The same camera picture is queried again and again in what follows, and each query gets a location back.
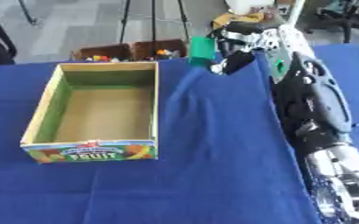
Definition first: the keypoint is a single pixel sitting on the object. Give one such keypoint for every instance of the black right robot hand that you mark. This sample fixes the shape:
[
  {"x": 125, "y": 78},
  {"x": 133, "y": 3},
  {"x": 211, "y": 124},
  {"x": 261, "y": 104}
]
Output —
[{"x": 237, "y": 61}]

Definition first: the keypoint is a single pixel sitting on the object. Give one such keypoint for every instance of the white container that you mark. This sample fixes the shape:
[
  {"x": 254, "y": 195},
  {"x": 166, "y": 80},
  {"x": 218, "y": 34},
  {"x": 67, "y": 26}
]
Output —
[{"x": 249, "y": 5}]

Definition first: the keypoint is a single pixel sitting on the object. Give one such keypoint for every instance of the cardboard box with green inside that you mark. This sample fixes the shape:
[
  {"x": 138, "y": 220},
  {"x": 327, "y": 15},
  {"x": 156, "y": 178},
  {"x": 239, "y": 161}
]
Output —
[{"x": 106, "y": 110}]

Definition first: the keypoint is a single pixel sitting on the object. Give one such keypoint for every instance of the tan bag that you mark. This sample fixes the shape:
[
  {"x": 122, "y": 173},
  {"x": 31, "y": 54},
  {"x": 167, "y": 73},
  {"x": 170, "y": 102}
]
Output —
[{"x": 234, "y": 18}]

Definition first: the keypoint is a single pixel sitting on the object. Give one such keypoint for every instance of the green rectangular block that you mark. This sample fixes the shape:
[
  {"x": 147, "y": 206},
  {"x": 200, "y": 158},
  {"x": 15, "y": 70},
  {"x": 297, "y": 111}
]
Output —
[{"x": 202, "y": 50}]

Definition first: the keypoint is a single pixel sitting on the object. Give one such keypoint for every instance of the black tripod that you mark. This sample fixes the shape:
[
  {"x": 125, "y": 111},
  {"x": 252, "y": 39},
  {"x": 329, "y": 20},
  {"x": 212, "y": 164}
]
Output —
[{"x": 153, "y": 20}]

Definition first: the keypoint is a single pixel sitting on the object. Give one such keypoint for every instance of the orange toy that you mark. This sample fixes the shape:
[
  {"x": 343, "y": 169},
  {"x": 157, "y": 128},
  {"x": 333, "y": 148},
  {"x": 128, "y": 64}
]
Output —
[{"x": 161, "y": 52}]

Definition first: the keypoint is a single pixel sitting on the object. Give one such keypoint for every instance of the red and yellow toy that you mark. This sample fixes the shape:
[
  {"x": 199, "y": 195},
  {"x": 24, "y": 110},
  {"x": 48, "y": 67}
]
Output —
[{"x": 99, "y": 58}]

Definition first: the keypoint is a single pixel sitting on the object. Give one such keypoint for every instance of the silver and black right robot arm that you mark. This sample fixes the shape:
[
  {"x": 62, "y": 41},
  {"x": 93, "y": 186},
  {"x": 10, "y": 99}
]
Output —
[{"x": 315, "y": 96}]

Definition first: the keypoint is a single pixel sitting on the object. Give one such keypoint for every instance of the brown cardboard box of toys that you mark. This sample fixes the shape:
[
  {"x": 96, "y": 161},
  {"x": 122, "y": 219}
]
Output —
[{"x": 117, "y": 51}]

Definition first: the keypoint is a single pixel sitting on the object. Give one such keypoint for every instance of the black office chair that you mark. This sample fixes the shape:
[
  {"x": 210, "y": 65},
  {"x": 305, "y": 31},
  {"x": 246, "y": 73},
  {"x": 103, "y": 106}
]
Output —
[{"x": 349, "y": 17}]

